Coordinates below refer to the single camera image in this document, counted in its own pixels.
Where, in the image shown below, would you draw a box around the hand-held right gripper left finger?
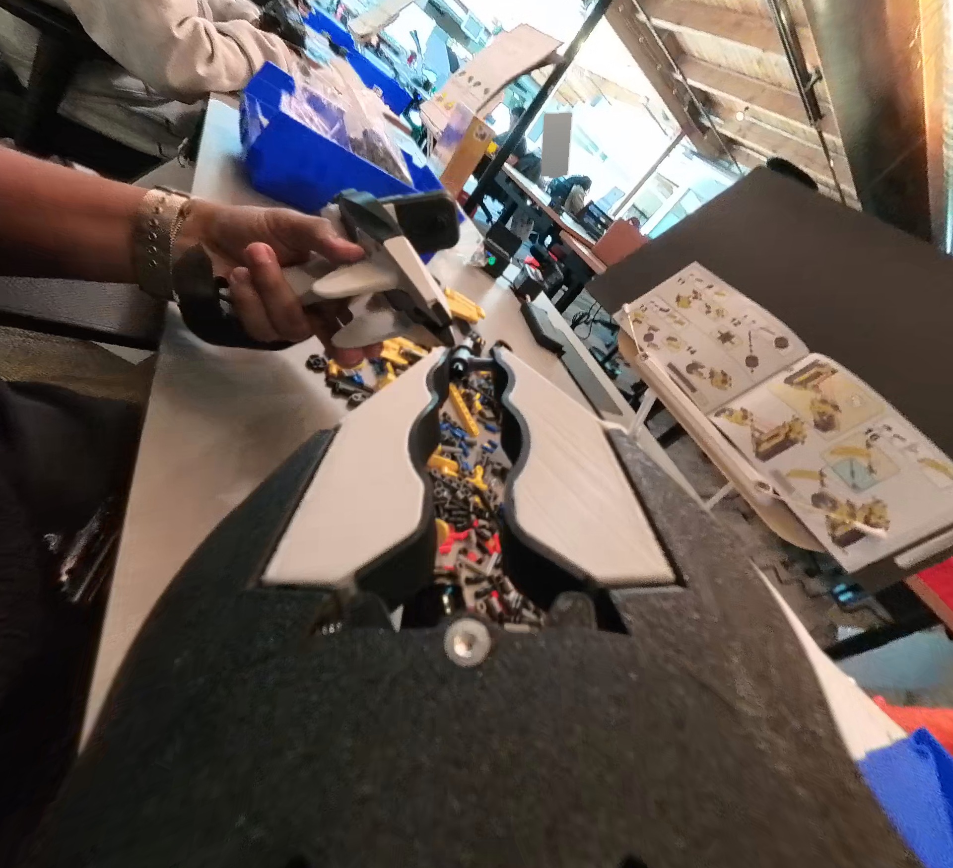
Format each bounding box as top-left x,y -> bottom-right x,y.
262,347 -> 452,597

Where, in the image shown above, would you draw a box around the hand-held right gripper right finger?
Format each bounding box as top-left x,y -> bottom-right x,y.
490,345 -> 680,594

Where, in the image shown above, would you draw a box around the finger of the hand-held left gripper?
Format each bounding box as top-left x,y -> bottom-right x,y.
365,237 -> 457,349
328,291 -> 425,354

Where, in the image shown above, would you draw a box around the black toy axle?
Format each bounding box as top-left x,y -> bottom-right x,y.
447,338 -> 516,376

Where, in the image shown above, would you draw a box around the pile of toy building pieces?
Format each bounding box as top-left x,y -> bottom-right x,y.
304,287 -> 555,634

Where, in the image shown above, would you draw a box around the person's left forearm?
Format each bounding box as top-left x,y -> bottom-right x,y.
0,146 -> 196,303

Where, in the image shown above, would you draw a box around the person's left hand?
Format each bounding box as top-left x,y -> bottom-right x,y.
182,201 -> 388,368

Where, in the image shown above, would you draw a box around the brown cardboard box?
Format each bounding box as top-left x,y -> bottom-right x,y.
439,112 -> 496,198

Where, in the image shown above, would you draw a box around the black device green light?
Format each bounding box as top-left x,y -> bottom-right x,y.
482,224 -> 524,278

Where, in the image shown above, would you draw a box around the clear plastic bags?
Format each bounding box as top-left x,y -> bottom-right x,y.
294,82 -> 414,184

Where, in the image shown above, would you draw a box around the wooden top desk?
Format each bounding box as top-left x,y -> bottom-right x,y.
476,161 -> 649,311

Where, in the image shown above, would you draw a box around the black power adapter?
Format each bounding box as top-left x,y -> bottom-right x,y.
520,298 -> 568,355

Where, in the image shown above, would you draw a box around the cardboard sheet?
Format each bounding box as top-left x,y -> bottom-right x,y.
420,23 -> 564,132

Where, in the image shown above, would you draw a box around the black pole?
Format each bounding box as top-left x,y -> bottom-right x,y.
462,0 -> 671,214

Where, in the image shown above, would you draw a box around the instruction booklet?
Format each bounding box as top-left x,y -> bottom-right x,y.
614,261 -> 953,575

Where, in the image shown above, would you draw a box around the black chair armrest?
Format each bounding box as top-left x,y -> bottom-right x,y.
0,276 -> 168,351

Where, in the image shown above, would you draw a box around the white paper sheet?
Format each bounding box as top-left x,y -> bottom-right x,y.
748,559 -> 913,765

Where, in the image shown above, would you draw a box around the dark grey board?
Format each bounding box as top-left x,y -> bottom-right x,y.
588,164 -> 953,460

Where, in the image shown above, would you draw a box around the red plastic object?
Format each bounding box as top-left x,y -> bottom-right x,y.
871,693 -> 953,735

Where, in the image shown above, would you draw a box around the black office chair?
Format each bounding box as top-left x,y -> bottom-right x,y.
0,0 -> 209,162

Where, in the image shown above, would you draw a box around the gold bracelet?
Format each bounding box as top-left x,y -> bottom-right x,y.
133,187 -> 193,302

